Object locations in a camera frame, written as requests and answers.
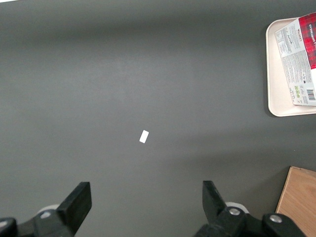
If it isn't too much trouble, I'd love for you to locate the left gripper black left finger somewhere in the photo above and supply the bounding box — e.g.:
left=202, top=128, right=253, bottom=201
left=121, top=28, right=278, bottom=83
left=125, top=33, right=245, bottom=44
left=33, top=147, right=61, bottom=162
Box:
left=0, top=182, right=93, bottom=237

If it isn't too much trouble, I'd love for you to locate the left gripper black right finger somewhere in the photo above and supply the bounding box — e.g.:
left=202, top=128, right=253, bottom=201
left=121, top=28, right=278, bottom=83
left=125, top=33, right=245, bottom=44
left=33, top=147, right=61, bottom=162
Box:
left=194, top=180, right=309, bottom=237

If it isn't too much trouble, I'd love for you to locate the beige plastic tray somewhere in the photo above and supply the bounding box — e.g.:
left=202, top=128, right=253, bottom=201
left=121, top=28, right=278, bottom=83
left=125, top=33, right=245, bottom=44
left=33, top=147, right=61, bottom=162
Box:
left=265, top=16, right=316, bottom=118

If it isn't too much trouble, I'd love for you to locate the wooden drawer cabinet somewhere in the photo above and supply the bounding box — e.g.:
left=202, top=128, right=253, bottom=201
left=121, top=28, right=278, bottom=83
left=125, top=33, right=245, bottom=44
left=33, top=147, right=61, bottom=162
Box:
left=275, top=166, right=316, bottom=237

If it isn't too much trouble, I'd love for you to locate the small white paper tag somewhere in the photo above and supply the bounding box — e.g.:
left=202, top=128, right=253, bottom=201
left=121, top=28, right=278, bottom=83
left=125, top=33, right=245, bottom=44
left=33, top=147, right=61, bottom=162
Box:
left=139, top=130, right=150, bottom=144

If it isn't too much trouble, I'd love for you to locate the red plaid biscuit box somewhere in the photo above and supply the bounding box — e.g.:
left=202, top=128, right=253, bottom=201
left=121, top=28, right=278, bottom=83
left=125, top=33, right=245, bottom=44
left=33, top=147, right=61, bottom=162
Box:
left=274, top=11, right=316, bottom=107

